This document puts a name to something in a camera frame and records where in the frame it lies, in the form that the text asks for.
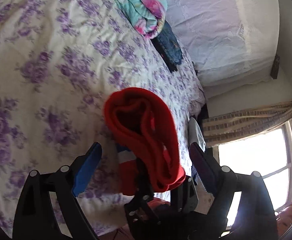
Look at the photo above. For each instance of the beige checked curtain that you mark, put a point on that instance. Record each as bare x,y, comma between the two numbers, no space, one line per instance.
245,123

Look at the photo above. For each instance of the white lace covered headboard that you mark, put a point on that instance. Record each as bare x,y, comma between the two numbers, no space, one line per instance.
231,42

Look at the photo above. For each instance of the purple floral bedspread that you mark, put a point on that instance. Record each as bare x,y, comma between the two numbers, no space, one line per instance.
59,61

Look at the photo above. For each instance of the folded dark denim jeans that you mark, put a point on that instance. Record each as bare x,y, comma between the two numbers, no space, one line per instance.
168,47

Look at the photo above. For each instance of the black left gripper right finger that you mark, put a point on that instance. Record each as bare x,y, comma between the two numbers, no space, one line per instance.
255,218

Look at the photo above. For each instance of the grey folded garment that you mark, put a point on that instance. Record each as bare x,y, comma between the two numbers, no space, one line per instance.
195,134

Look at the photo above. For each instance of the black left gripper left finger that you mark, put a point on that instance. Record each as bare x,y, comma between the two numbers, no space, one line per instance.
34,217

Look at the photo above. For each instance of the bright window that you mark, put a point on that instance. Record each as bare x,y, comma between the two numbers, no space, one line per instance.
270,154

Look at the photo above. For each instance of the red pants with blue stripe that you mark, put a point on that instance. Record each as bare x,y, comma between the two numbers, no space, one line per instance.
143,128

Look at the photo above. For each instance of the folded teal floral blanket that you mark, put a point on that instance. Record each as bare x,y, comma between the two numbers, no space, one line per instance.
146,16

